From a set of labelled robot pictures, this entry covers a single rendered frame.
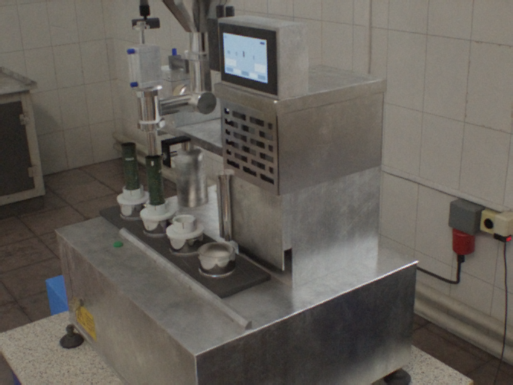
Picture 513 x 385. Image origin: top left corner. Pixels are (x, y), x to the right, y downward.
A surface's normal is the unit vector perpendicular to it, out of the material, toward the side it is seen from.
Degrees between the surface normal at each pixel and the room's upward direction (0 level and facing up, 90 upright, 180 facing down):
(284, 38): 90
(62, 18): 90
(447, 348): 0
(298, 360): 90
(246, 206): 90
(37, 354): 0
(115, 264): 0
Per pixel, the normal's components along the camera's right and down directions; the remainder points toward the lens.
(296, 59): 0.57, 0.29
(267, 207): -0.82, 0.24
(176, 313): -0.04, -0.93
